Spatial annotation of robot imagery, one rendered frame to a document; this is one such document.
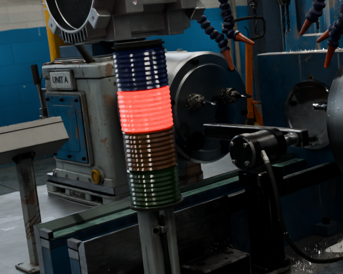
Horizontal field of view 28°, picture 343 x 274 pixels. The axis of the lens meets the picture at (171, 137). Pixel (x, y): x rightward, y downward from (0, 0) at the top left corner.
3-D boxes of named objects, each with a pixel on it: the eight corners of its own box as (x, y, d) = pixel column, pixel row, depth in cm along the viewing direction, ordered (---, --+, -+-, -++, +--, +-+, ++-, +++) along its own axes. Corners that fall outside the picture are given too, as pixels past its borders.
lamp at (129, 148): (157, 158, 83) (152, 122, 82) (188, 162, 78) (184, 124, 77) (116, 168, 79) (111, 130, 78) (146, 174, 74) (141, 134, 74)
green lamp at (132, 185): (160, 194, 83) (157, 158, 83) (192, 200, 79) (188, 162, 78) (120, 206, 80) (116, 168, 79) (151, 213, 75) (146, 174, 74)
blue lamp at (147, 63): (148, 84, 81) (144, 47, 81) (180, 85, 77) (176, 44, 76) (106, 92, 78) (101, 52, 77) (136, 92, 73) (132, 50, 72)
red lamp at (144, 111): (152, 122, 82) (148, 84, 81) (184, 124, 77) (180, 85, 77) (111, 130, 78) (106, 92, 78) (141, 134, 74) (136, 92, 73)
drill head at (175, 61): (168, 142, 187) (158, 50, 183) (265, 153, 158) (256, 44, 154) (91, 161, 172) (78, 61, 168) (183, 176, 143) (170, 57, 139)
